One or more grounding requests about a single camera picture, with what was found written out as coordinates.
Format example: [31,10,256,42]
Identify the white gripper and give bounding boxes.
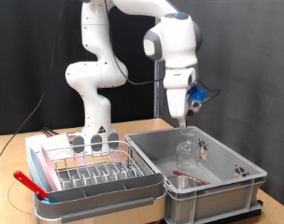
[165,87,193,130]

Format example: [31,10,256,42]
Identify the clear wine glass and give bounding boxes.
[175,128,201,172]

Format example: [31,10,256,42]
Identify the stainless steel pot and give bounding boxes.
[166,175,203,191]

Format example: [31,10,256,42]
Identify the pink plastic plate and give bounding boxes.
[39,144,64,191]

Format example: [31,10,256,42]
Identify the dark oval rack clip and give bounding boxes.
[72,134,86,154]

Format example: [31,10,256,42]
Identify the brown wooden stick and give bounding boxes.
[172,169,211,186]

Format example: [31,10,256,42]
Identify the grey plastic crate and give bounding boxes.
[124,125,268,224]

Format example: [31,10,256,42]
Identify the dark grey backdrop panel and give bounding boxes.
[159,0,284,211]

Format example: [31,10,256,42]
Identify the white box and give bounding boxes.
[42,133,75,161]

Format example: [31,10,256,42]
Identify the grey cutlery holder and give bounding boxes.
[34,173,165,214]

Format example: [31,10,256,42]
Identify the light blue plastic plate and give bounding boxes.
[27,145,52,194]

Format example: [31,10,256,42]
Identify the black backdrop curtain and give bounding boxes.
[0,0,157,136]

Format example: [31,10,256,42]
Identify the aluminium frame post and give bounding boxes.
[153,15,164,119]

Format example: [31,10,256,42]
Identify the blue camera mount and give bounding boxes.
[188,84,208,103]

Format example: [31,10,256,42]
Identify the black camera cable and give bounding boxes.
[104,0,222,105]

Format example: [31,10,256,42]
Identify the steel wire dish rack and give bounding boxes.
[32,140,168,224]

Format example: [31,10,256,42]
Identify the black cables on table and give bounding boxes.
[40,126,61,138]

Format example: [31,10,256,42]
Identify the blue handled utensil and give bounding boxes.
[40,196,58,205]

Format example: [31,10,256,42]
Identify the long hanging black cable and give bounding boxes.
[0,0,68,164]

